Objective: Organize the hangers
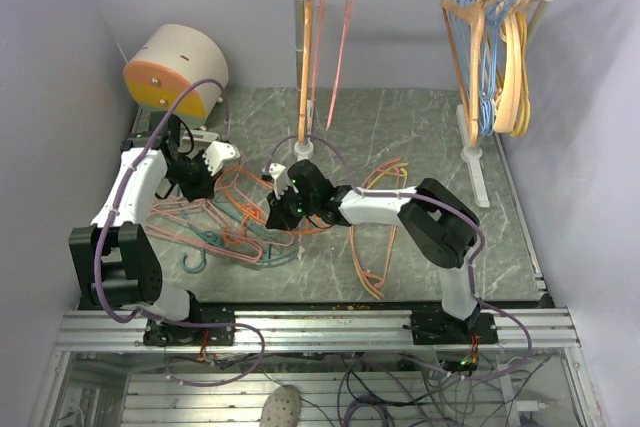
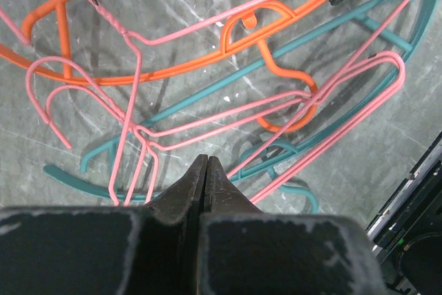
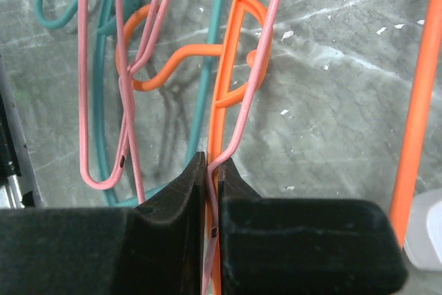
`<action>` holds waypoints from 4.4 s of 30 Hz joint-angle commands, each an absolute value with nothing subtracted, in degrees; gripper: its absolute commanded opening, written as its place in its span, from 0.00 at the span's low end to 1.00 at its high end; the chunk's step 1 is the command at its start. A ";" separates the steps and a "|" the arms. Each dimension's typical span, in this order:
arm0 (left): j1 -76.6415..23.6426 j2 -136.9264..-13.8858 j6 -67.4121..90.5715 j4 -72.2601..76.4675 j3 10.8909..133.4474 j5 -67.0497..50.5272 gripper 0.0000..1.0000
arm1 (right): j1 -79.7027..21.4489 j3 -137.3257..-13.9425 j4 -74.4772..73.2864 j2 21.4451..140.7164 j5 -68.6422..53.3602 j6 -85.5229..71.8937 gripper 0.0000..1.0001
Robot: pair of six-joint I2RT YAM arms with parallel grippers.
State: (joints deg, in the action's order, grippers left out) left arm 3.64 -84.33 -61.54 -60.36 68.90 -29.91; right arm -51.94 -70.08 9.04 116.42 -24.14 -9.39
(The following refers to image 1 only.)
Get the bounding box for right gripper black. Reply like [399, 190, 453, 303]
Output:
[266, 182, 318, 232]

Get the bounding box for brown wooden hanger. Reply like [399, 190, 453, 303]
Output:
[297, 0, 313, 144]

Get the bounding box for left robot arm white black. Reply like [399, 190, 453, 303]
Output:
[69, 112, 220, 344]

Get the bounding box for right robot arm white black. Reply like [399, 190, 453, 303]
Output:
[266, 160, 485, 343]

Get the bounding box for hung beige hangers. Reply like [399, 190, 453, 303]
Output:
[493, 0, 534, 137]

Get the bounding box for hung yellow hangers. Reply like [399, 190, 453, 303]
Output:
[496, 11, 532, 137]

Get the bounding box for hung blue hangers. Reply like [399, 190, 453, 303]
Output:
[454, 0, 515, 139]

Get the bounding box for teal plastic hanger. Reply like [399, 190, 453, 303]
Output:
[178, 200, 294, 274]

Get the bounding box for orange plastic hanger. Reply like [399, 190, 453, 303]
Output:
[214, 164, 334, 248]

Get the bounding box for pink plastic curved hanger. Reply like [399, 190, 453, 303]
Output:
[348, 156, 410, 298]

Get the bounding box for round beige drawer box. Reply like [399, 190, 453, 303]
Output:
[123, 24, 229, 127]

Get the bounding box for white perforated shoe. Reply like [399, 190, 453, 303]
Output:
[259, 385, 302, 427]

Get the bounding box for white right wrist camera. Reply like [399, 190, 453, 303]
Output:
[267, 163, 292, 199]

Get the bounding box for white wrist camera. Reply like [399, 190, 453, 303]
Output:
[202, 141, 241, 177]
[267, 163, 292, 199]

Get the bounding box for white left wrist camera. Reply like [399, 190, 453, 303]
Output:
[202, 141, 241, 177]

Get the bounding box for aluminium mounting rail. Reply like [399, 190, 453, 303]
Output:
[54, 309, 580, 354]

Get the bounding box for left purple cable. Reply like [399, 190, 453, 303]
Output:
[92, 78, 231, 324]

